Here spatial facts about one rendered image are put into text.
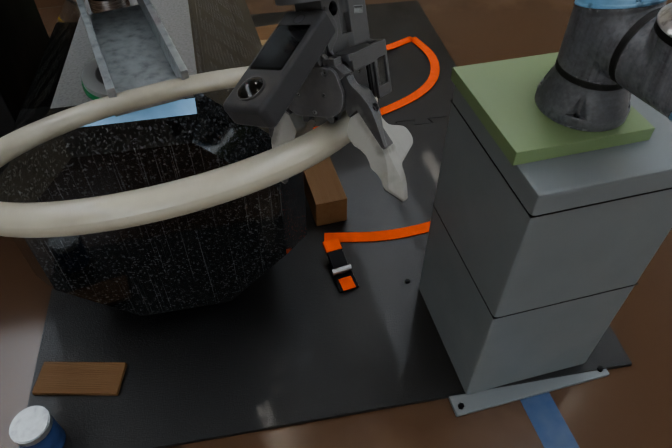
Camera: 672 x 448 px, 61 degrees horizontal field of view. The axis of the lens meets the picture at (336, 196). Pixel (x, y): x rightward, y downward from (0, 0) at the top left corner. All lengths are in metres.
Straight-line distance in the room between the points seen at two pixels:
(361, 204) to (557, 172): 1.14
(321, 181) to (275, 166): 1.64
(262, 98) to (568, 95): 0.88
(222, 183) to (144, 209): 0.06
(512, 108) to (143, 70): 0.74
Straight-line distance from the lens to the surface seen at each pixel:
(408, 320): 1.90
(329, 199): 2.06
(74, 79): 1.54
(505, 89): 1.33
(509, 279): 1.33
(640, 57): 1.12
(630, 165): 1.27
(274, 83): 0.45
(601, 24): 1.17
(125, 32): 1.15
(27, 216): 0.53
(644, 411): 1.97
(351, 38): 0.55
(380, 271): 2.00
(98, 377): 1.91
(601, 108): 1.25
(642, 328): 2.13
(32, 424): 1.77
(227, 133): 1.43
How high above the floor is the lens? 1.61
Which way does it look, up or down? 46 degrees down
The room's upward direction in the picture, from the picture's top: straight up
